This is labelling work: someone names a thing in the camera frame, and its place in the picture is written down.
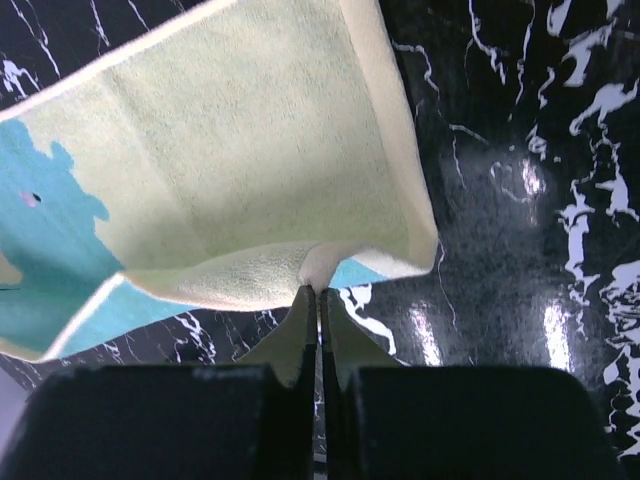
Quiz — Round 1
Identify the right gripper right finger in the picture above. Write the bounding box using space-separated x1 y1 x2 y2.
319 290 624 479

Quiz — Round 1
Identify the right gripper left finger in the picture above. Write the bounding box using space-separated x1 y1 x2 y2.
1 287 316 479

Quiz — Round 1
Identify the yellow and green towel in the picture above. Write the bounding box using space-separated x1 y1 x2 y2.
1 1 438 363

